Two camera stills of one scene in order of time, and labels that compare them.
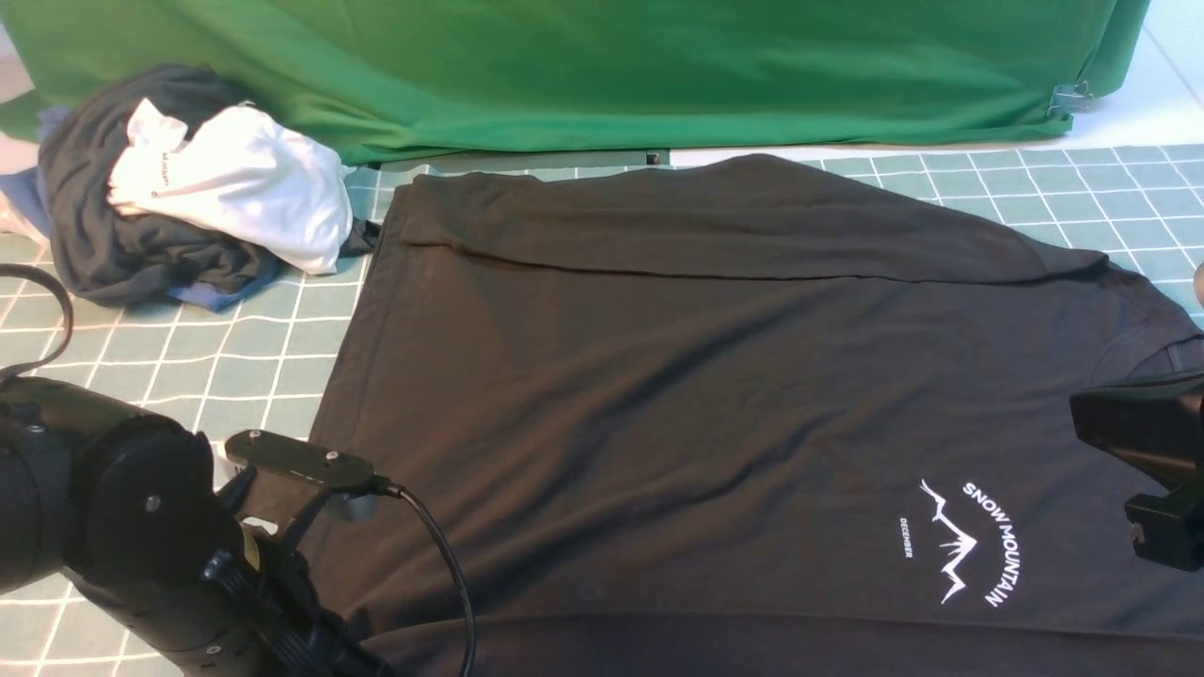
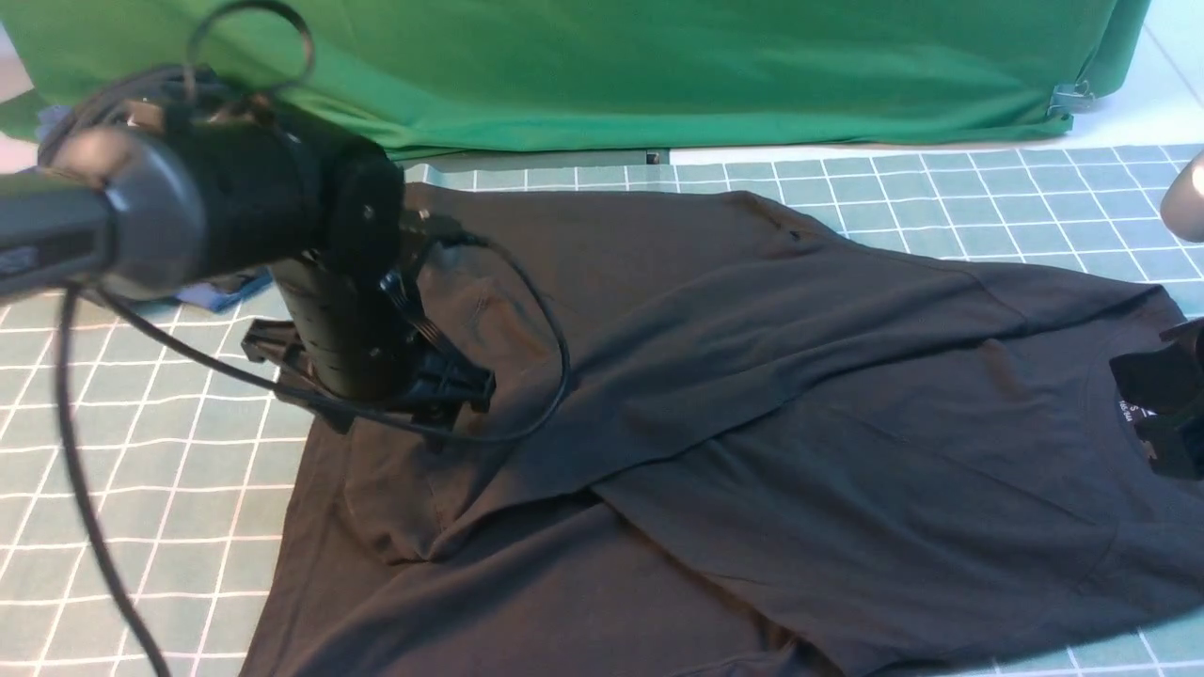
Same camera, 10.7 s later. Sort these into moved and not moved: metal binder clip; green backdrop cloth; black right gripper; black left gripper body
Moved: black left gripper body; black right gripper
Not moved: metal binder clip; green backdrop cloth
